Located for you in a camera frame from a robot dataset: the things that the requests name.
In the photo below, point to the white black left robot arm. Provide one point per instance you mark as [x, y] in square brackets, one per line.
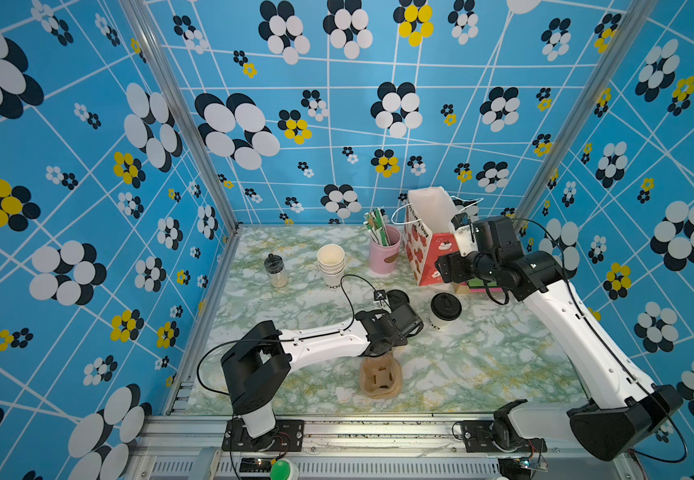
[257, 365]

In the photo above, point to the brown cardboard box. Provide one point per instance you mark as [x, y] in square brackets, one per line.
[462, 289]

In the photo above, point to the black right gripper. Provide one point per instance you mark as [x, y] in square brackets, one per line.
[453, 264]

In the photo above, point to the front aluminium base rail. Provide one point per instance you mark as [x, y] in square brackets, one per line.
[405, 446]

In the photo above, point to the white paper coffee cup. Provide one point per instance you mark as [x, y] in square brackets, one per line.
[442, 324]

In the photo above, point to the aluminium frame post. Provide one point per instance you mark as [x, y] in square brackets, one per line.
[633, 22]
[138, 18]

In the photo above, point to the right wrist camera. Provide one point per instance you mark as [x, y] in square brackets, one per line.
[460, 221]

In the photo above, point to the green push button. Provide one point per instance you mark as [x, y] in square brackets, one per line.
[284, 469]

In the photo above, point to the left aluminium frame post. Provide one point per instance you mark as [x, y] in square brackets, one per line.
[138, 18]

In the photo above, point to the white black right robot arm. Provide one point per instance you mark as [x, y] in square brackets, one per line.
[624, 405]

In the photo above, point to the clear jar black lid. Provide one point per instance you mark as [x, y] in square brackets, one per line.
[275, 269]

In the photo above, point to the pink straw holder cup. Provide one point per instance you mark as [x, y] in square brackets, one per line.
[383, 260]

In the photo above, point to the black cup lid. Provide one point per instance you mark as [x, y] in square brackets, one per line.
[446, 307]

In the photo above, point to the brown pulp cup carrier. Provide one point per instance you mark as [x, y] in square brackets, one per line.
[381, 377]

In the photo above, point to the red white paper gift bag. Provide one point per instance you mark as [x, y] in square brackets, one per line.
[425, 223]

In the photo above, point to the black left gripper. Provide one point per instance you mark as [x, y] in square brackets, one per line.
[402, 341]

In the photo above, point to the right aluminium frame post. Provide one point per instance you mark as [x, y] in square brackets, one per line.
[633, 22]

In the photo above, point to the stack of white paper cups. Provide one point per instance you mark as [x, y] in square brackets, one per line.
[331, 260]

